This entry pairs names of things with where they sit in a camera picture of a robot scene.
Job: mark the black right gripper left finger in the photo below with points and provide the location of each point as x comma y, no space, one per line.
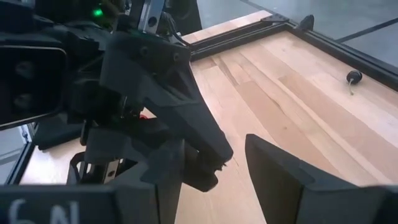
77,205

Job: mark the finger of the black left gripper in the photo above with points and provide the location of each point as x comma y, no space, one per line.
199,172
174,102

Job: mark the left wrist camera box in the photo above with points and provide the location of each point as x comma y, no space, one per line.
31,87

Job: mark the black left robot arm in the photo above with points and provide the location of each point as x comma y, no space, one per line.
62,15

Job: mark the dark cherry with stem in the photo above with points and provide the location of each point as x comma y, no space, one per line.
354,76

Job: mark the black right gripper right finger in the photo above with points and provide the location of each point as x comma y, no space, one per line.
311,202

